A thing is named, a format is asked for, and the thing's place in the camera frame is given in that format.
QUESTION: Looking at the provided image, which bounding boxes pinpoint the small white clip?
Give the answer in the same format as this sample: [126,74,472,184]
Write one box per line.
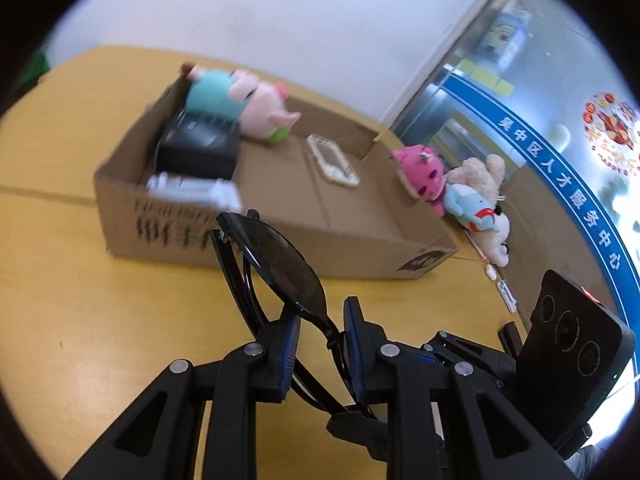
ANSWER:
[495,280,517,311]

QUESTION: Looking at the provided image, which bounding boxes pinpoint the black sunglasses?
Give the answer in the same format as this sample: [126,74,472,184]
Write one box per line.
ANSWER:
[210,210,393,443]

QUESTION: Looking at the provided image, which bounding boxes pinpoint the blue cartoon poster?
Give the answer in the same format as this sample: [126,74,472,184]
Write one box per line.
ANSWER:
[475,7,531,58]

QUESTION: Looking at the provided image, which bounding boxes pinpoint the pink plush toy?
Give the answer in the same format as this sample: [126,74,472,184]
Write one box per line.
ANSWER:
[391,144,448,203]

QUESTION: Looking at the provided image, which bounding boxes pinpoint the white plush toy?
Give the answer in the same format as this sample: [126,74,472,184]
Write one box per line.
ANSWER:
[475,215,512,267]

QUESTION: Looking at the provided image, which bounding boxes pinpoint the white plastic holder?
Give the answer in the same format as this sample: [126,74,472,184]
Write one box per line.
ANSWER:
[146,171,244,212]

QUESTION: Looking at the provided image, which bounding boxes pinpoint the beige bunny plush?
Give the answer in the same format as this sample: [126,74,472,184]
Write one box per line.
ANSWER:
[445,154,506,196]

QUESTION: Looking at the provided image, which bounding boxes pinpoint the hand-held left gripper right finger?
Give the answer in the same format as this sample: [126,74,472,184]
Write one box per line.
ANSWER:
[342,296,576,480]

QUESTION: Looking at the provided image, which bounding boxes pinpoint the round cartoon window sticker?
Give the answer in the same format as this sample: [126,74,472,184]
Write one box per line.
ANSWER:
[582,91,640,171]

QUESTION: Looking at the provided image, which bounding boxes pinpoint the light blue plush toy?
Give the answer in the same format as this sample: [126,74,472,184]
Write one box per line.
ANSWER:
[442,182,501,233]

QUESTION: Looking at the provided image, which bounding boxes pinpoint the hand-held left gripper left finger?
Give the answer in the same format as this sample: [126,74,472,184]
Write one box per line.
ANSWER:
[65,317,303,480]

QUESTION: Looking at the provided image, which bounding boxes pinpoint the teal and pink pig plush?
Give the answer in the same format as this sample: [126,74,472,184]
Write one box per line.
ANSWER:
[181,63,302,146]

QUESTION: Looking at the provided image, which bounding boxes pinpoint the row of yellow sticky notes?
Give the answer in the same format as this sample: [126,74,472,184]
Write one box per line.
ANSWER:
[457,57,516,96]

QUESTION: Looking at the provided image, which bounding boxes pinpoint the clear plastic case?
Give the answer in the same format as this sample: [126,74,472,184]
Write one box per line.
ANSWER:
[306,135,360,188]

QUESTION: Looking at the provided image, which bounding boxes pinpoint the black box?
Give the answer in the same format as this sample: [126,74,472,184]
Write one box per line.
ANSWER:
[157,108,241,181]

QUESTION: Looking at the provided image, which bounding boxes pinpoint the blue band on glass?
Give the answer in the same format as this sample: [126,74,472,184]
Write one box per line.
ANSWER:
[442,67,640,341]

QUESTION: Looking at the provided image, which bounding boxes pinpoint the cardboard box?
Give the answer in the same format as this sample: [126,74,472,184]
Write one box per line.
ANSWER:
[94,77,460,281]

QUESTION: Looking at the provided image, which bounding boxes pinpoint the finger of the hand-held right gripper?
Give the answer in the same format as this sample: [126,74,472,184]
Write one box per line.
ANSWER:
[422,331,516,386]
[500,322,523,361]

